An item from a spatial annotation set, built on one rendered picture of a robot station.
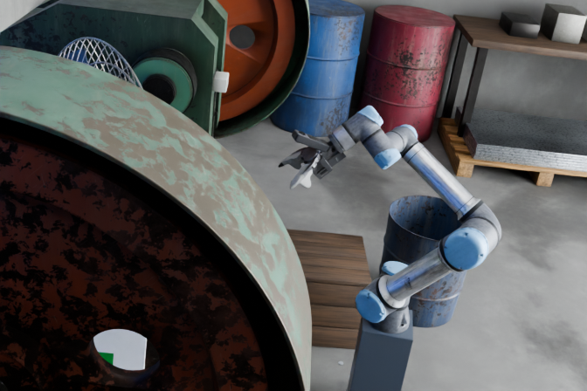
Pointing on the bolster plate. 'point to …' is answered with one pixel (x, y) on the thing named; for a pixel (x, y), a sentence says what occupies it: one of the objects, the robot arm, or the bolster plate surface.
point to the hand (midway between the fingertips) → (282, 175)
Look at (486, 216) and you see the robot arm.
